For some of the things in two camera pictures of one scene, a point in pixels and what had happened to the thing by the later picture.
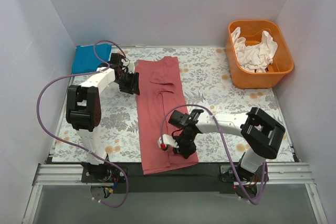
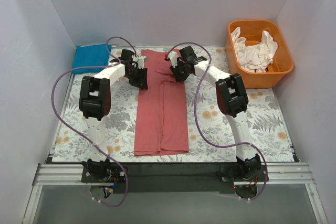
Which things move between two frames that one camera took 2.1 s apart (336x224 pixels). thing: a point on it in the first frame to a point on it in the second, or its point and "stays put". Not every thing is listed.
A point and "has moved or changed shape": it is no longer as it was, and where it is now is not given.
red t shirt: x=161 y=91 has moved or changed shape
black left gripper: x=130 y=83 to x=139 y=77
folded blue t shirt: x=85 y=60 stays put
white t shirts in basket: x=256 y=57 stays put
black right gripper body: x=185 y=148 to x=178 y=71
